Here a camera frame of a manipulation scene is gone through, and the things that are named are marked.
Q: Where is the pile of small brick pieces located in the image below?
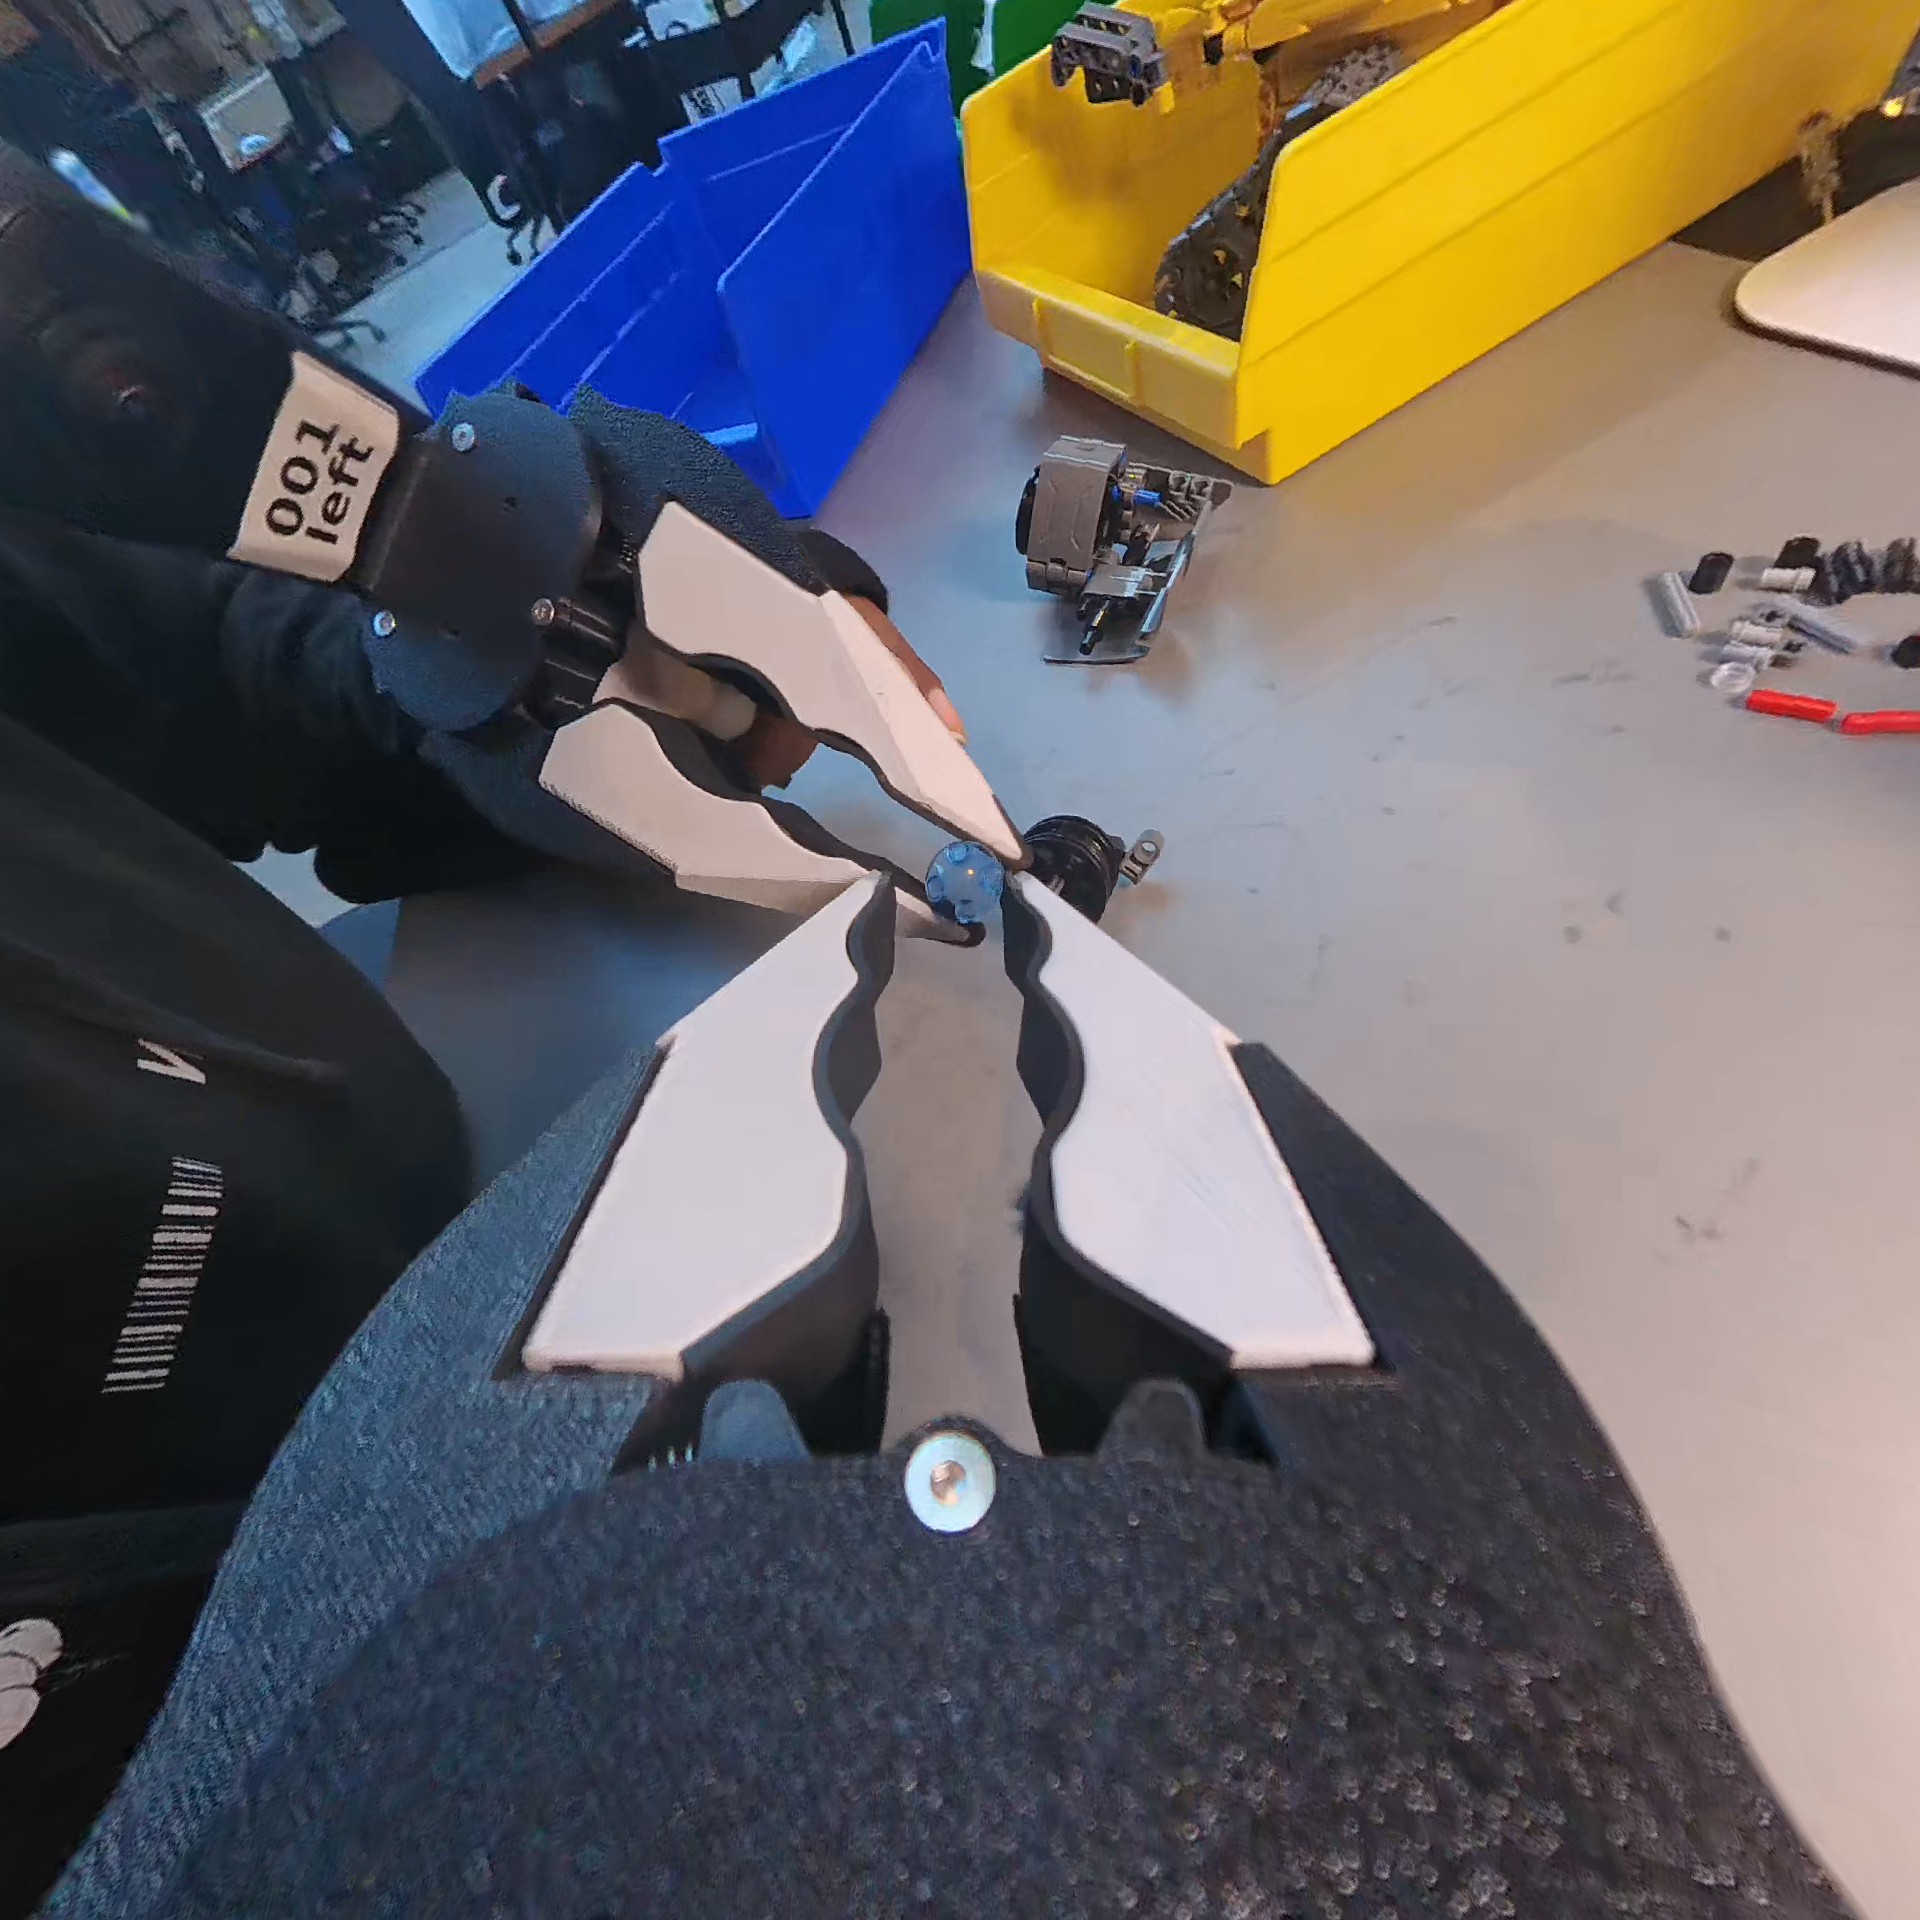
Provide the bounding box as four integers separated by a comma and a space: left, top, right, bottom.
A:
1654, 533, 1920, 740

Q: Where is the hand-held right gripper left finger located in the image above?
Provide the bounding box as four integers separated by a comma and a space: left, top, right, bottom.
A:
518, 872, 897, 1379

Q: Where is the person's left hand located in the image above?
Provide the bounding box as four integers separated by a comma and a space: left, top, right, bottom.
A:
717, 592, 969, 792

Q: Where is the yellow toy tracked vehicle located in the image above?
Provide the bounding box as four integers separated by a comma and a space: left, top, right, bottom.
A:
1049, 0, 1505, 342

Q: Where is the green storage bin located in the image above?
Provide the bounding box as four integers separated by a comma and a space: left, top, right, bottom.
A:
869, 0, 1086, 116

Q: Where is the white rounded base plate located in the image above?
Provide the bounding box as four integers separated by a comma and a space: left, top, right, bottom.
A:
1735, 180, 1920, 377

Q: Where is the black office chair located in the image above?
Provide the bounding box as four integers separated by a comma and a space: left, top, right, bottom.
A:
223, 89, 433, 350

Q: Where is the grey desk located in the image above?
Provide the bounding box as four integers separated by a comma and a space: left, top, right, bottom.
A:
246, 165, 1920, 1920

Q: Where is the grey black brick model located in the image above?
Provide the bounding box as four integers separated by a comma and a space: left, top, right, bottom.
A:
1014, 431, 1237, 668

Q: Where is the black toy wheel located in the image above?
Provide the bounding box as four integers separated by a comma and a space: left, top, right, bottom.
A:
1023, 814, 1130, 920

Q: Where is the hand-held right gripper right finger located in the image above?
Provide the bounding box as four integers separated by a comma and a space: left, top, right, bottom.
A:
1002, 872, 1378, 1373

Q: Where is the yellow storage bin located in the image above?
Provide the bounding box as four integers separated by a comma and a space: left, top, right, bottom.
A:
959, 0, 1920, 491

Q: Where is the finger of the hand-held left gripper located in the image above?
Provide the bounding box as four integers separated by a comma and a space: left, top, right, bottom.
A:
634, 497, 1038, 876
534, 699, 986, 950

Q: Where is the person in black hoodie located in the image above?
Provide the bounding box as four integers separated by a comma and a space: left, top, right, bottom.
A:
0, 717, 478, 1877

